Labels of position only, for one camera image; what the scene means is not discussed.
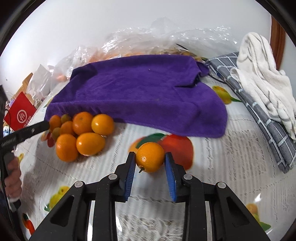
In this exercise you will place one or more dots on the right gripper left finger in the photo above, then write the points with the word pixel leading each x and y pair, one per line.
pixel 68 220

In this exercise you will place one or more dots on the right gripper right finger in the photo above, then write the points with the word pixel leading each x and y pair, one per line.
pixel 230 219

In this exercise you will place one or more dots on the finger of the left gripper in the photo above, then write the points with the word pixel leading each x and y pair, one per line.
pixel 21 135

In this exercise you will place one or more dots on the greenish yellow citrus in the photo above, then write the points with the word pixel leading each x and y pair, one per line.
pixel 55 133

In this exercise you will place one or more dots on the small orange kumquat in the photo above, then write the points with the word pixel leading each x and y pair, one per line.
pixel 150 157

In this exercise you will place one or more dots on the left hand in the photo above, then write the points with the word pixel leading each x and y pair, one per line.
pixel 13 182

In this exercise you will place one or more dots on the red box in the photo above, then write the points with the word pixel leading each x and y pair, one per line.
pixel 20 113

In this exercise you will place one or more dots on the small orange behind pile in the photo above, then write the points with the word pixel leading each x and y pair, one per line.
pixel 54 122

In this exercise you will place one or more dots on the large orange tangerine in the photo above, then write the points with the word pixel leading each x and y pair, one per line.
pixel 66 148

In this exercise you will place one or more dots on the white lace tablecloth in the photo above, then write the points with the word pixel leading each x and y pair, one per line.
pixel 149 184

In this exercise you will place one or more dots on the greenish citrus back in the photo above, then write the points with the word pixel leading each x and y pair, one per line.
pixel 65 118

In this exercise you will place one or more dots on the white plastic bag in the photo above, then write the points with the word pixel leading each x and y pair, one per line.
pixel 40 83

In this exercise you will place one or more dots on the ribbed orange tangerine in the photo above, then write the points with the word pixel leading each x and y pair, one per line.
pixel 82 123

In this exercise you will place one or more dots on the oval orange fruit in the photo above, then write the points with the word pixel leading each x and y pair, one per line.
pixel 90 144

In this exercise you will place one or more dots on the grey checked cloth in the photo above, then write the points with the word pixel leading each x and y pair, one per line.
pixel 282 146

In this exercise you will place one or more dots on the round orange fruit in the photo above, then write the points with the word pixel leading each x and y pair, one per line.
pixel 103 124

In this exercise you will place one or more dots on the white striped towel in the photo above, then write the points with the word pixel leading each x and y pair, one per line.
pixel 271 89

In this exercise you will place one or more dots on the purple towel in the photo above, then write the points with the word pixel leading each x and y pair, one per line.
pixel 159 91

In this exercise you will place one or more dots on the clear plastic bags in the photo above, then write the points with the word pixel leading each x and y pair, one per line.
pixel 162 37

